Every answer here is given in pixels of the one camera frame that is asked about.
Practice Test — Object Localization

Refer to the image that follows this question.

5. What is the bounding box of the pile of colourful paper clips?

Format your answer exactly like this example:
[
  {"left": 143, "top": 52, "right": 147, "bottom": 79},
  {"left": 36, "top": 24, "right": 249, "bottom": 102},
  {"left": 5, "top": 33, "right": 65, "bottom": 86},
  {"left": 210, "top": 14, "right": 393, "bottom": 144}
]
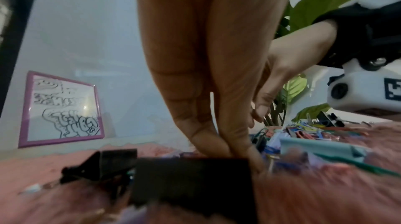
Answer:
[{"left": 250, "top": 111, "right": 376, "bottom": 145}]

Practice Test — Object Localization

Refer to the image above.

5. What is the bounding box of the black binder clip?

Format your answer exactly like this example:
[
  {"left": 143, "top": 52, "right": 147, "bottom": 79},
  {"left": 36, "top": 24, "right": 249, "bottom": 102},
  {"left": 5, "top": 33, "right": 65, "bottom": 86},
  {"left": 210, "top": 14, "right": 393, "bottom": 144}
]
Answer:
[
  {"left": 131, "top": 157, "right": 259, "bottom": 224},
  {"left": 18, "top": 148, "right": 139, "bottom": 195}
]

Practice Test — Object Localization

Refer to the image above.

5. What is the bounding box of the pink framed drawing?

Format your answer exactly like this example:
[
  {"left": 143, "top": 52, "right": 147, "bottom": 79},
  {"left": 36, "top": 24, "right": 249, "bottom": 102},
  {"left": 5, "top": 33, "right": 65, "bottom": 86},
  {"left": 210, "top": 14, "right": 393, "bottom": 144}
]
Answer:
[{"left": 18, "top": 70, "right": 106, "bottom": 149}]

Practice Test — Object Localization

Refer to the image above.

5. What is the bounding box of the pink ribbed mat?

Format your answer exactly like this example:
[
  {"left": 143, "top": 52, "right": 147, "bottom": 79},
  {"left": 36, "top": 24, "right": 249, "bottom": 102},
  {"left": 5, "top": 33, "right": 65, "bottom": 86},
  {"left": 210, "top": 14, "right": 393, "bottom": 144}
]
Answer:
[{"left": 0, "top": 121, "right": 401, "bottom": 224}]

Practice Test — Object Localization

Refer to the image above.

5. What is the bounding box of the person's right hand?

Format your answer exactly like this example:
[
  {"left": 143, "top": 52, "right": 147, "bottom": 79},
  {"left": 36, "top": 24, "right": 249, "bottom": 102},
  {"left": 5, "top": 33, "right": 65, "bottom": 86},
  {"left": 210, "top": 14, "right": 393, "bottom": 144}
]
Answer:
[{"left": 250, "top": 18, "right": 339, "bottom": 130}]

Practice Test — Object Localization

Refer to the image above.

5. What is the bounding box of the black right wristband with markers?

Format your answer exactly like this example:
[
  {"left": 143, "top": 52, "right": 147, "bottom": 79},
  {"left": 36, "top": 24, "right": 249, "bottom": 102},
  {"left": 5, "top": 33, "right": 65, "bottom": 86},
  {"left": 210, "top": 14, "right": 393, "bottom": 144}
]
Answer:
[{"left": 313, "top": 0, "right": 401, "bottom": 71}]

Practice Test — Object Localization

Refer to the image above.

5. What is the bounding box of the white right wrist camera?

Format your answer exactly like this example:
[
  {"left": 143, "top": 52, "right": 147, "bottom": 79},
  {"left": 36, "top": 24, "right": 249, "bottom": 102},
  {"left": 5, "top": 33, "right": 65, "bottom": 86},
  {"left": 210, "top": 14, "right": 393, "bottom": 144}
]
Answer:
[{"left": 325, "top": 58, "right": 401, "bottom": 115}]

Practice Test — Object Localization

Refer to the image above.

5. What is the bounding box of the person's left hand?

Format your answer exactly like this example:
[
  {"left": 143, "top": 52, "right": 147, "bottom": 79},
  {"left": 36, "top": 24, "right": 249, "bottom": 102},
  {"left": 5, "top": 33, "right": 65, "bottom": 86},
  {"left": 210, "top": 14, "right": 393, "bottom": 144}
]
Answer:
[{"left": 134, "top": 0, "right": 299, "bottom": 176}]

